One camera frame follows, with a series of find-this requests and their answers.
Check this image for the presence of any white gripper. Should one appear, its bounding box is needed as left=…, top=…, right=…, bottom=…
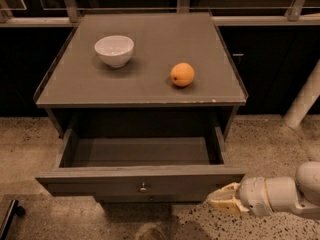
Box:
left=209, top=177, right=273, bottom=217

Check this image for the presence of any grey top drawer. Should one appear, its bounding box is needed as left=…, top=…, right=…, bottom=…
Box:
left=35, top=126, right=246, bottom=199

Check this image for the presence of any grey drawer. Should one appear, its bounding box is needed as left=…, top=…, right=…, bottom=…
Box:
left=94, top=194, right=207, bottom=204
left=35, top=126, right=246, bottom=199

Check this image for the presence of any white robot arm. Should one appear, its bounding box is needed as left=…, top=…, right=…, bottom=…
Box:
left=209, top=61, right=320, bottom=220

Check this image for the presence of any grey middle drawer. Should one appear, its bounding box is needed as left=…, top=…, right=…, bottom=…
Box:
left=94, top=194, right=207, bottom=204

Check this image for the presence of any grey drawer cabinet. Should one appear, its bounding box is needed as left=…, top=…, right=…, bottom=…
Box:
left=34, top=13, right=247, bottom=134

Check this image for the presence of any orange fruit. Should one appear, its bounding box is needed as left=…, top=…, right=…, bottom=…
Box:
left=170, top=63, right=195, bottom=87

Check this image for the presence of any white ceramic bowl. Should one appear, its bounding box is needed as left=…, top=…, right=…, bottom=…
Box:
left=94, top=35, right=135, bottom=68

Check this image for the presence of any black wheeled base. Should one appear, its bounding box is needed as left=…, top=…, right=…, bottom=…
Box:
left=0, top=200, right=26, bottom=240

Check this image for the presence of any metal window frame rail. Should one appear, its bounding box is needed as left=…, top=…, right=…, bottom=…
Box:
left=0, top=0, right=320, bottom=26

